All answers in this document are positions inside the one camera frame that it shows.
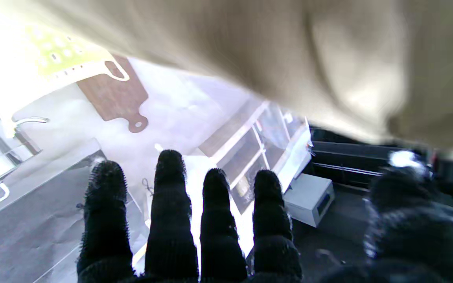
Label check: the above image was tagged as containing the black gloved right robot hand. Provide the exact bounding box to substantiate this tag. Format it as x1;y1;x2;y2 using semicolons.
76;149;453;283

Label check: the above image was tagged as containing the brown wooden cutting board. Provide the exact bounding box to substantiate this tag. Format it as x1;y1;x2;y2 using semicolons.
76;55;149;134

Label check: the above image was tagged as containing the grey white box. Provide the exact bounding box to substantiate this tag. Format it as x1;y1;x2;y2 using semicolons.
284;173;335;228

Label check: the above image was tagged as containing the brown pillowcase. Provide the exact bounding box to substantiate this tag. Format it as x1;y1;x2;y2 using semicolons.
12;0;453;154

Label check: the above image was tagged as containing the yellow perforated laundry basket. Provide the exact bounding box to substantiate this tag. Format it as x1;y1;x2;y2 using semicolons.
0;24;131;115

